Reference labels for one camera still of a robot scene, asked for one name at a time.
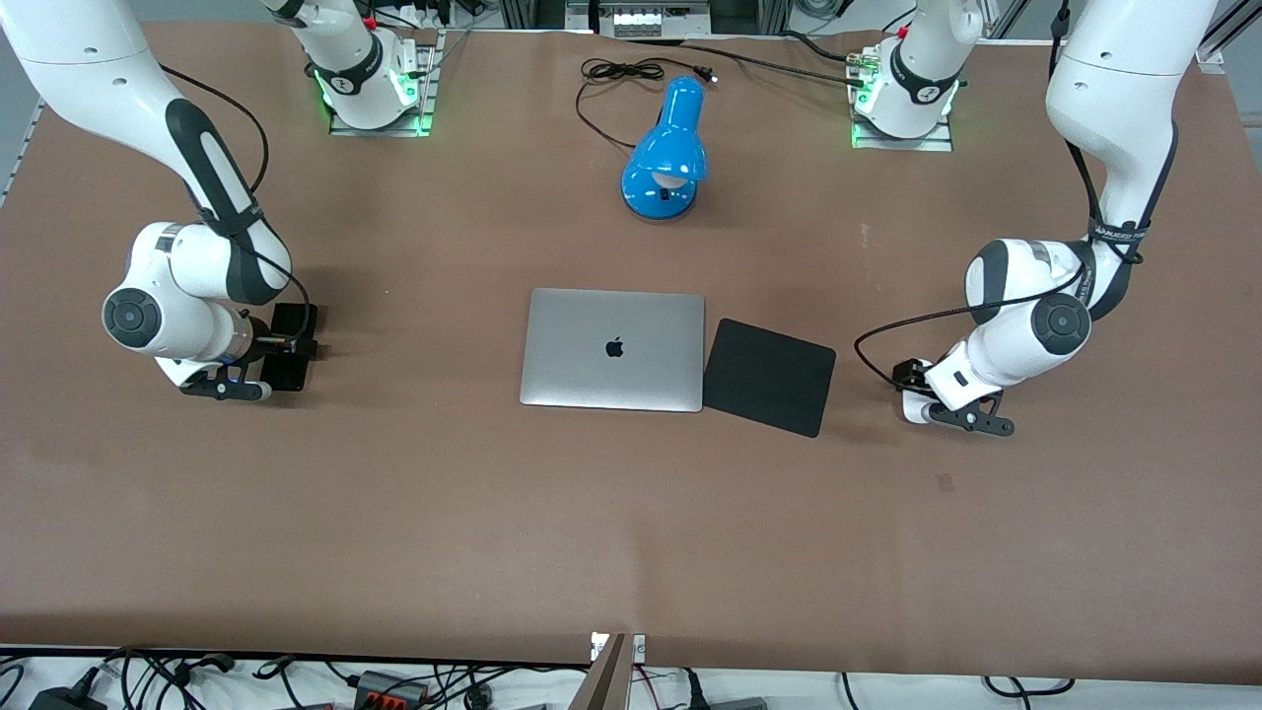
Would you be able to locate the grey connector box orange levers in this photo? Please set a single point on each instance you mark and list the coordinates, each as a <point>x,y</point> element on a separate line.
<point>389,688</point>

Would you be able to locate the black power adapter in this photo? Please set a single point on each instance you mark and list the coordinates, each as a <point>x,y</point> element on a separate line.
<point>64,698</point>

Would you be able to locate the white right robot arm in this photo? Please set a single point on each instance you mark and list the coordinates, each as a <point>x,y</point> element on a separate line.
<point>79,69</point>

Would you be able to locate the white table edge bracket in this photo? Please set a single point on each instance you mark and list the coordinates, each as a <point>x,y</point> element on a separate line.
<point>639,646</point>

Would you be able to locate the grey metal bar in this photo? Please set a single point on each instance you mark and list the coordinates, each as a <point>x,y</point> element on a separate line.
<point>603,680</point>

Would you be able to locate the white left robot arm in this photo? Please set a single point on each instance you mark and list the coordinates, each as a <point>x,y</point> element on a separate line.
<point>1124,79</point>

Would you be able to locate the black smartphone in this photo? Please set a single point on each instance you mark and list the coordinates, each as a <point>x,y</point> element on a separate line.
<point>286,377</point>

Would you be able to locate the silver closed laptop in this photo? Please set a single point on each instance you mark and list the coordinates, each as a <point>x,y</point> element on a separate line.
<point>611,375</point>

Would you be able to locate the black mouse pad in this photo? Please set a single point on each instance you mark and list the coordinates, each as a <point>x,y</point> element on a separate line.
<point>769,380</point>

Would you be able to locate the aluminium arm base plate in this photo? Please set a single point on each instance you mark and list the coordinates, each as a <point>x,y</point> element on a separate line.
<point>942,138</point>
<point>424,99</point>

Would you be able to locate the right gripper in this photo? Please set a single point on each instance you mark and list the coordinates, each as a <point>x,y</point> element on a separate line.
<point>264,344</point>

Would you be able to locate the white power strip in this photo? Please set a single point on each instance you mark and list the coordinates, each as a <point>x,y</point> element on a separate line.
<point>636,22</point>

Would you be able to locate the metal table corner bracket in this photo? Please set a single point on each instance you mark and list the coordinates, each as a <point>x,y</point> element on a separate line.
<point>1213,57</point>

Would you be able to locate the white computer mouse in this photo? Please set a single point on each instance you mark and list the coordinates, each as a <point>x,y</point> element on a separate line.
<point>914,409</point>

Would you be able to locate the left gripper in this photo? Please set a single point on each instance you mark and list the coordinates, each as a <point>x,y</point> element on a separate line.
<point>911,374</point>

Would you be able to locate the blue desk lamp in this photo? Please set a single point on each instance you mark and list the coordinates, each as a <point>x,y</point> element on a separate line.
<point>668,158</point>

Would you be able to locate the aluminium frame strut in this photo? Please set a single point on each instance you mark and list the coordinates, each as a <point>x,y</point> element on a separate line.
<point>1232,25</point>

